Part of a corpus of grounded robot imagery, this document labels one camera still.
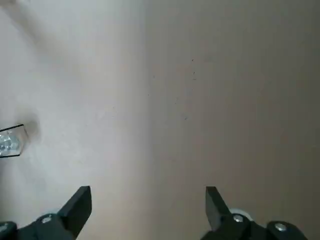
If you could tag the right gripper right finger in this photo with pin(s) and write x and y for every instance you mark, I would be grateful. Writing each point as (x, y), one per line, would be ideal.
(217, 212)

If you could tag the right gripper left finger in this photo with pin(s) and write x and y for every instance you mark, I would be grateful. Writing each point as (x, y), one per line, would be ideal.
(72, 215)

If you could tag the black metal tripod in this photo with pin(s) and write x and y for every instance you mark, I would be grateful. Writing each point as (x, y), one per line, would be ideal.
(12, 127)

